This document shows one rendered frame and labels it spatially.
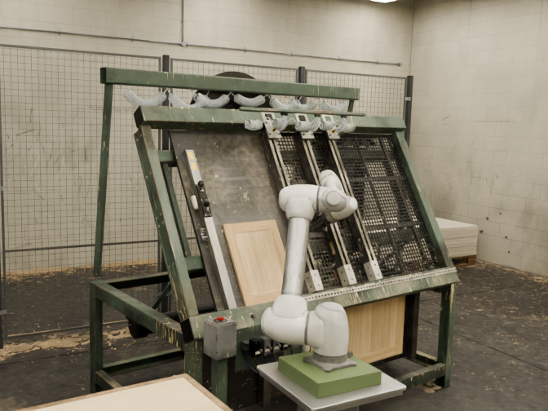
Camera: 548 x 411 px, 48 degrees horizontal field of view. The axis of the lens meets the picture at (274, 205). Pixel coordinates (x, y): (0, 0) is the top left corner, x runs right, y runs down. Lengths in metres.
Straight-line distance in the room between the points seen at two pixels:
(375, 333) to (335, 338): 1.67
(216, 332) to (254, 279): 0.61
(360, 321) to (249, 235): 1.13
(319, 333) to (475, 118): 7.02
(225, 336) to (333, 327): 0.56
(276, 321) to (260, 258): 0.83
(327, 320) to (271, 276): 0.88
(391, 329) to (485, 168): 5.12
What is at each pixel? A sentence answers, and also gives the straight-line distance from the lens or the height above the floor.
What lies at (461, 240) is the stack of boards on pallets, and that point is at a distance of 8.86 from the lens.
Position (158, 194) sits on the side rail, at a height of 1.49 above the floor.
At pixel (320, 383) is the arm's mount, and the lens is 2.68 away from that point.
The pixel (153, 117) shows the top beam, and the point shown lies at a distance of 3.52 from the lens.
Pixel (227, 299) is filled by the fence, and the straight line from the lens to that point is 3.34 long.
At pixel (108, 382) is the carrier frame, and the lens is 4.33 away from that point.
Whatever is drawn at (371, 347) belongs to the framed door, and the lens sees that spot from 4.45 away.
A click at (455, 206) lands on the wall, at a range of 9.74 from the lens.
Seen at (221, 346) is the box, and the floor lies 0.82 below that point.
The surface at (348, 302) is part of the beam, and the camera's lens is 3.82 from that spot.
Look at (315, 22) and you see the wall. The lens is 9.52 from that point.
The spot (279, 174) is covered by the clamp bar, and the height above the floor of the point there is 1.58.
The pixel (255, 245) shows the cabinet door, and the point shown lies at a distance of 3.58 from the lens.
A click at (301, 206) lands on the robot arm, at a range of 2.93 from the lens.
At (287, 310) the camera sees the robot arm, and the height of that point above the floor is 1.05.
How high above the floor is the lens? 1.88
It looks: 8 degrees down
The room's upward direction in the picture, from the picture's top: 2 degrees clockwise
